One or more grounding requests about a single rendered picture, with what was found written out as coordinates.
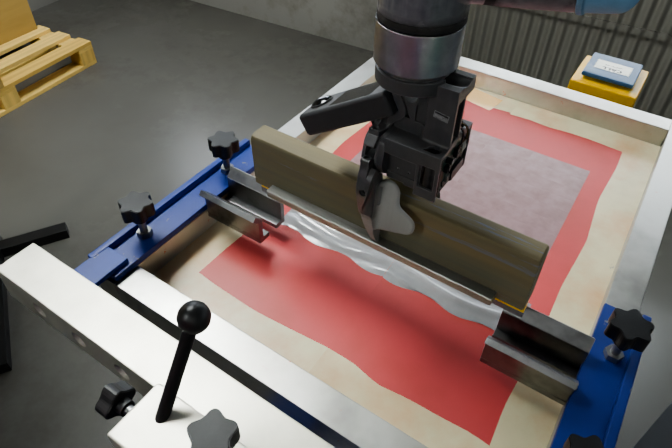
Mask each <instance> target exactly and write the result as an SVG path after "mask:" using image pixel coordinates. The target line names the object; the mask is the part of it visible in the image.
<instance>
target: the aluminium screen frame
mask: <svg viewBox="0 0 672 448"><path fill-rule="evenodd" d="M457 69H460V70H463V71H466V72H469V73H473V74H476V75H477V77H476V82H475V87H477V88H480V89H483V90H486V91H489V92H492V93H496V94H499V95H502V96H505V97H508V98H511V99H514V100H517V101H520V102H523V103H527V104H530V105H533V106H536V107H539V108H542V109H545V110H548V111H551V112H555V113H558V114H561V115H564V116H567V117H570V118H573V119H576V120H579V121H582V122H586V123H589V124H592V125H595V126H598V127H601V128H604V129H607V130H610V131H613V132H617V133H620V134H623V135H626V136H629V137H632V138H635V139H638V140H641V141H644V142H648V143H651V144H654V145H657V146H660V150H659V153H658V155H657V158H656V161H655V163H654V166H653V169H652V171H651V174H650V176H649V179H648V182H647V184H646V187H645V190H644V192H643V195H642V198H641V200H640V203H639V205H638V208H637V211H636V213H635V216H634V219H633V221H632V224H631V227H630V229H629V232H628V234H627V237H626V240H625V242H624V245H623V248H622V250H621V253H620V256H619V258H618V261H617V263H616V266H615V269H614V271H613V274H612V277H611V279H610V282H609V285H608V287H607V290H606V292H605V295H604V298H603V300H602V303H601V306H600V308H599V311H598V314H597V316H596V319H595V321H594V324H593V327H592V329H591V332H590V336H592V333H593V330H594V328H595V325H596V322H597V320H598V317H599V314H600V312H601V309H602V307H603V305H604V304H605V303H607V304H609V305H611V306H613V307H616V308H620V309H623V310H625V311H629V310H631V309H637V310H639V311H640V308H641V304H642V301H643V298H644V295H645V292H646V288H647V285H648V282H649V279H650V275H651V272H652V269H653V266H654V263H655V259H656V256H657V253H658V250H659V247H660V243H661V240H662V237H663V234H664V231H665V227H666V224H667V221H668V218H669V214H670V211H671V208H672V120H670V119H667V118H664V117H660V116H657V115H654V114H650V113H647V112H644V111H640V110H637V109H634V108H631V107H627V106H624V105H621V104H617V103H614V102H611V101H607V100H604V99H601V98H597V97H594V96H591V95H587V94H584V93H581V92H577V91H574V90H571V89H568V88H564V87H561V86H558V85H554V84H551V83H548V82H544V81H541V80H538V79H534V78H531V77H528V76H524V75H521V74H518V73H514V72H511V71H508V70H505V69H501V68H498V67H495V66H491V65H488V64H485V63H481V62H478V61H475V60H471V59H468V58H465V57H461V58H460V62H459V66H458V68H457ZM373 82H377V81H376V79H375V61H374V59H373V57H372V58H371V59H370V60H368V61H367V62H366V63H364V64H363V65H362V66H360V67H359V68H358V69H357V70H355V71H354V72H353V73H351V74H350V75H349V76H348V77H346V78H345V79H344V80H342V81H341V82H340V83H338V84H337V85H336V86H335V87H333V88H332V89H331V90H329V91H328V92H327V93H325V94H324V95H333V94H336V93H339V92H343V91H346V90H350V89H353V88H356V87H360V86H363V85H366V84H370V83H373ZM324 95H323V96H324ZM311 105H312V104H311ZM311 105H310V106H309V107H307V108H306V109H305V110H303V111H302V112H301V113H300V114H298V115H297V116H296V117H294V118H293V119H292V120H291V121H289V122H288V123H287V124H285V125H284V126H283V127H281V128H280V129H279V130H278V131H281V132H283V133H285V134H288V135H290V136H292V137H295V138H297V139H300V140H302V141H304V142H307V143H311V142H312V141H313V140H314V139H315V138H317V137H318V136H319V135H320V134H321V133H318V134H314V135H309V134H307V132H306V130H305V128H304V127H303V125H302V123H301V121H300V118H299V117H300V115H301V114H302V113H303V112H304V111H306V110H307V109H308V108H310V107H311ZM216 222H217V220H215V219H213V218H212V217H210V216H208V211H207V209H206V210H205V211H204V212H203V213H201V214H200V215H199V216H198V217H197V218H195V219H194V220H193V221H192V222H190V223H189V224H188V225H187V226H185V227H184V228H183V229H182V230H180V231H179V232H178V233H177V234H176V235H174V236H173V237H172V238H171V239H169V240H168V241H167V242H166V243H164V244H163V245H162V246H161V247H160V248H158V249H157V250H156V251H155V252H153V253H152V254H151V255H150V256H148V257H147V258H146V259H145V260H143V261H142V262H141V263H140V264H139V265H137V266H136V267H135V268H134V269H132V270H131V271H130V272H129V273H127V274H126V275H125V276H124V277H123V278H121V279H120V280H119V281H116V280H114V279H113V278H111V277H109V278H108V279H106V280H105V281H104V282H103V283H101V287H102V289H103V290H104V291H105V292H107V293H108V294H110V295H111V296H113V297H114V298H116V299H117V300H119V301H120V302H122V303H123V304H125V305H126V306H128V307H129V308H131V309H132V310H133V311H135V312H136V313H138V314H139V315H141V316H142V317H144V318H145V319H147V320H148V321H150V322H151V323H153V324H154V325H156V326H157V327H159V328H160V329H161V330H163V331H164V332H166V333H167V334H169V335H170V336H172V337H173V338H175V339H176V340H178V341H179V339H180V335H181V332H182V330H181V329H180V328H179V327H178V325H177V321H176V316H177V312H178V310H179V309H180V307H181V306H182V305H183V304H184V303H186V302H188V301H191V300H192V299H191V298H189V297H187V296H186V295H184V294H183V293H181V292H179V291H178V290H176V289H175V288H173V287H171V286H170V285H168V284H167V283H165V282H163V281H162V280H160V279H159V278H157V277H155V276H154V274H155V273H157V272H158V271H159V270H160V269H161V268H163V267H164V266H165V265H166V264H167V263H168V262H170V261H171V260H172V259H173V258H174V257H176V256H177V255H178V254H179V253H180V252H182V251H183V250H184V249H185V248H186V247H187V246H189V245H190V244H191V243H192V242H193V241H195V240H196V239H197V238H198V237H199V236H200V235H202V234H203V233H204V232H205V231H206V230H208V229H209V228H210V227H211V226H212V225H214V224H215V223H216ZM211 314H212V315H211V322H210V325H209V326H208V328H207V329H206V330H205V331H203V332H202V333H200V334H197V335H196V337H195V340H194V344H193V347H192V351H194V352H195V353H197V354H198V355H200V356H201V357H203V358H204V359H206V360H207V361H209V362H210V363H212V364H213V365H215V366H216V367H217V368H219V369H220V370H222V371H223V372H225V373H226V374H228V375H229V376H231V377H232V378H234V379H235V380H237V381H238V382H240V383H241V384H243V385H244V386H245V387H247V388H248V389H250V390H251V391H253V392H254V393H256V394H257V395H259V396H260V397H262V398H263V399H265V400H266V401H268V402H269V403H271V404H272V405H274V406H275V407H276V408H278V409H279V410H281V411H282V412H284V413H285V414H287V415H288V416H290V417H291V418H293V419H294V420H296V421H297V422H299V423H300V424H302V425H303V426H304V427H306V428H307V429H309V430H310V431H312V432H313V433H315V434H316V435H318V436H319V437H321V438H322V439H324V440H325V441H327V442H328V443H330V444H331V445H332V446H334V447H335V448H428V447H426V446H425V445H423V444H422V443H420V442H418V441H417V440H415V439H414V438H412V437H410V436H409V435H407V434H406V433H404V432H402V431H401V430H399V429H398V428H396V427H395V426H393V425H391V424H390V423H388V422H387V421H385V420H383V419H382V418H380V417H379V416H377V415H375V414H374V413H372V412H371V411H369V410H367V409H366V408H364V407H363V406H361V405H359V404H358V403H356V402H355V401H353V400H351V399H350V398H348V397H347V396H345V395H344V394H342V393H340V392H339V391H337V390H336V389H334V388H332V387H331V386H329V385H328V384H326V383H324V382H323V381H321V380H320V379H318V378H316V377H315V376H313V375H312V374H310V373H308V372H307V371H305V370H304V369H302V368H300V367H299V366H297V365H296V364H294V363H293V362H291V361H289V360H288V359H286V358H285V357H283V356H281V355H280V354H278V353H277V352H275V351H273V350H272V349H270V348H269V347H267V346H265V345H264V344H262V343H261V342H259V341H257V340H256V339H254V338H253V337H251V336H249V335H248V334H246V333H245V332H243V331H242V330H240V329H238V328H237V327H235V326H234V325H232V324H230V323H229V322H227V321H226V320H224V319H222V318H221V317H219V316H218V315H216V314H214V313H213V312H211Z"/></svg>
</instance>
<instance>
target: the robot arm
mask: <svg viewBox="0 0 672 448"><path fill-rule="evenodd" d="M638 2H639V0H377V11H376V17H375V35H374V52H373V59H374V61H375V79H376V81H377V82H373V83H370V84H366V85H363V86H360V87H356V88H353V89H350V90H346V91H343V92H339V93H336V94H333V95H324V96H321V97H319V98H317V99H316V100H315V101H314V102H313V104H312V105H311V107H310V108H308V109H307V110H306V111H304V112H303V113H302V114H301V115H300V117H299V118H300V121H301V123H302V125H303V127H304V128H305V130H306V132H307V134H309V135H314V134H318V133H323V132H327V131H332V130H335V129H339V128H344V127H348V126H352V125H356V124H361V123H365V122H369V121H371V123H372V126H371V127H369V130H368V131H367V133H366V135H365V138H364V143H363V148H362V153H361V159H360V168H359V172H358V177H357V183H356V198H357V205H358V211H359V212H360V213H361V217H362V221H363V224H364V226H365V228H366V230H367V232H368V234H369V236H370V237H371V239H372V240H374V241H376V242H378V241H379V237H380V231H381V230H385V231H390V232H394V233H399V234H403V235H410V234H412V233H413V232H414V229H415V223H414V221H413V220H412V218H411V217H410V216H409V215H408V214H407V213H406V212H405V211H404V210H403V209H402V208H401V206H400V189H399V187H398V185H397V184H396V183H395V182H394V181H392V180H390V179H383V173H387V175H386V176H388V177H389V178H392V179H394V180H397V181H399V182H401V183H403V185H405V186H407V187H410V188H412V189H413V193H412V194H414V195H416V196H419V197H421V198H424V199H426V200H428V201H431V202H433V203H434V202H435V199H436V197H437V198H439V199H440V191H441V189H442V188H443V187H444V186H445V184H446V183H447V182H448V181H451V180H452V178H453V177H454V176H455V175H456V173H457V172H458V171H459V170H460V168H461V167H462V166H463V165H464V163H465V158H466V153H467V149H468V144H469V139H470V134H471V129H472V125H473V122H471V121H468V120H465V119H462V118H463V113H464V108H465V102H466V97H467V96H468V95H469V94H470V93H471V91H472V90H473V89H474V87H475V82H476V77H477V75H476V74H473V73H469V72H466V71H463V70H460V69H457V68H458V66H459V62H460V58H461V52H462V46H463V41H464V35H465V30H466V24H467V20H468V14H469V10H470V4H480V5H489V6H498V7H511V8H523V9H535V10H547V11H559V12H571V13H575V14H576V15H581V16H582V15H584V14H585V13H596V14H621V13H624V12H627V11H629V10H630V9H632V8H633V7H634V6H635V5H636V4H637V3H638ZM382 172H383V173H382Z"/></svg>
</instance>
